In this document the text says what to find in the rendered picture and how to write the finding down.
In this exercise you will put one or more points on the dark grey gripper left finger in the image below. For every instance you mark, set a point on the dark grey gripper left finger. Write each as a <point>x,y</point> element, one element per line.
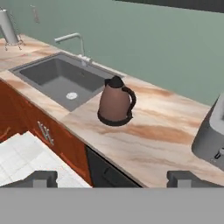
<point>43,178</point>

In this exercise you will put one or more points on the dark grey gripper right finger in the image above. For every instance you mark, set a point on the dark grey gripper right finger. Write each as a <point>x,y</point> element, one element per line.
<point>181,179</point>

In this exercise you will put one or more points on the red-brown cupboard door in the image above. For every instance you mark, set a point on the red-brown cupboard door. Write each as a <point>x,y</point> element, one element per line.
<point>10,112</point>
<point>64,144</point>

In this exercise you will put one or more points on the grey toaster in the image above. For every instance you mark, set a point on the grey toaster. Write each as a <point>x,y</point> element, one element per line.
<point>210,136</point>

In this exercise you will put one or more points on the black dishwasher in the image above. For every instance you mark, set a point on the black dishwasher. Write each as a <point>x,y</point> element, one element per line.
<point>108,171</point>

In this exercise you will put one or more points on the grey kitchen sink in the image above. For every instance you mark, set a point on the grey kitchen sink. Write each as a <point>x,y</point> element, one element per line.
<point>62,79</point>

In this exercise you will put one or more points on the copper brown electric kettle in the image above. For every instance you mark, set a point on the copper brown electric kettle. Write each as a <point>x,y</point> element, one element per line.
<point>115,102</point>

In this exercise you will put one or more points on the silver sink tap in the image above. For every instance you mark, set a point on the silver sink tap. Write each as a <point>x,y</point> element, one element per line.
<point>76,46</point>

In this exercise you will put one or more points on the white paper towel roll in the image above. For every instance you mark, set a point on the white paper towel roll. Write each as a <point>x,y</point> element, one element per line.
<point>7,26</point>

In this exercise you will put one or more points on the grey wall socket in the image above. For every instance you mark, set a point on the grey wall socket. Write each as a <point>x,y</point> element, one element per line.
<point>35,14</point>

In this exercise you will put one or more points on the dark wall cupboard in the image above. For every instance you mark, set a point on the dark wall cupboard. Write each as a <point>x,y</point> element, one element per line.
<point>180,4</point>

